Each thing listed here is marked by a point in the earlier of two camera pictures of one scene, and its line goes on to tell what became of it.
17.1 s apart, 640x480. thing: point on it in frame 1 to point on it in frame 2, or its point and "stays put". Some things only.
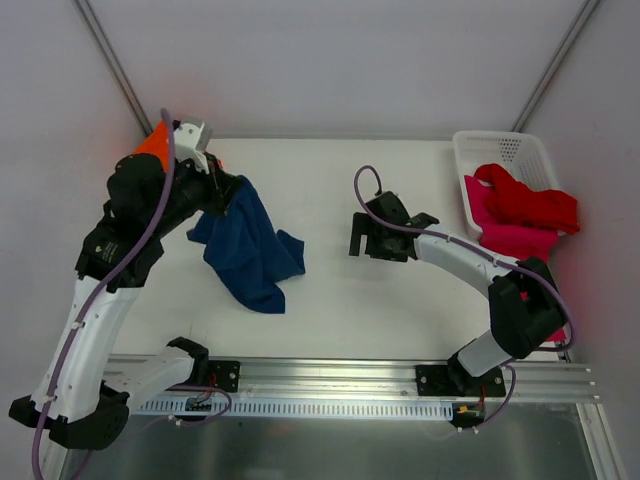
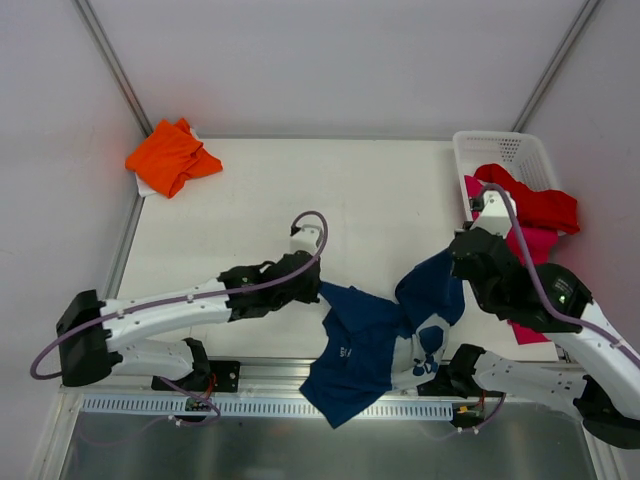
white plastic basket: (520, 152) stays put
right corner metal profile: (581, 21) stays put
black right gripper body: (368, 236) to (463, 254)
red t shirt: (519, 202) stays put
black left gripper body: (220, 185) to (308, 276)
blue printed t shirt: (246, 250) to (371, 346)
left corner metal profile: (115, 66) stays put
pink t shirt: (514, 240) stays put
